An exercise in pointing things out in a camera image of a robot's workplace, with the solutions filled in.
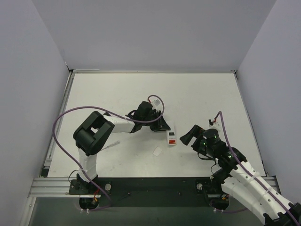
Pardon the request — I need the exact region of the white red remote control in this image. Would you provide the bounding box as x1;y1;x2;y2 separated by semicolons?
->
166;127;177;146

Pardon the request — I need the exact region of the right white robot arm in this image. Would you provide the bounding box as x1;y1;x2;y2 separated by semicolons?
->
180;125;301;226

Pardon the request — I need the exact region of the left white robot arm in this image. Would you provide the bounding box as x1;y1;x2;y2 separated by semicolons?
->
73;101;171;194

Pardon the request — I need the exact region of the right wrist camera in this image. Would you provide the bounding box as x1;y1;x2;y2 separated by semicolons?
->
208;119;222;132

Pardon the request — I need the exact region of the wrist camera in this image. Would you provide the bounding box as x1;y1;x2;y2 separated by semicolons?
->
208;119;222;132
148;99;163;114

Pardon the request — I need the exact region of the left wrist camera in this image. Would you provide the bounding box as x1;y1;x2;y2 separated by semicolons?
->
148;99;163;114

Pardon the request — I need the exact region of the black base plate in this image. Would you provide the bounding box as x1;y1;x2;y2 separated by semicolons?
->
69;177;230;210

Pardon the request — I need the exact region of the aluminium rail frame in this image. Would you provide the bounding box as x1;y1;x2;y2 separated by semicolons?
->
26;73;264;226

